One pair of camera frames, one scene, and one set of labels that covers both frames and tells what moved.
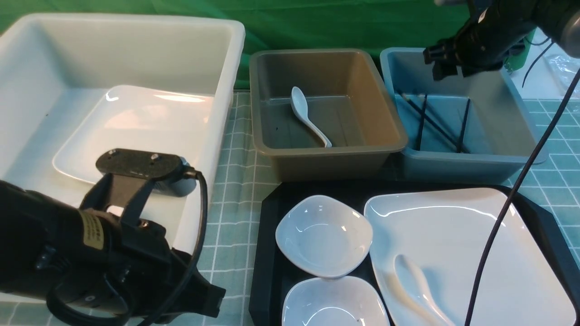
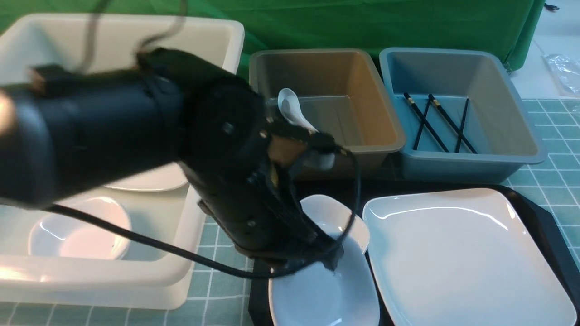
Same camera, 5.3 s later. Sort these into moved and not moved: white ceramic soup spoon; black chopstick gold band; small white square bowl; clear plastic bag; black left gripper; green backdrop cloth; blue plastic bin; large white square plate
Moved: black left gripper; small white square bowl; black chopstick gold band; white ceramic soup spoon
Not moved: clear plastic bag; green backdrop cloth; blue plastic bin; large white square plate
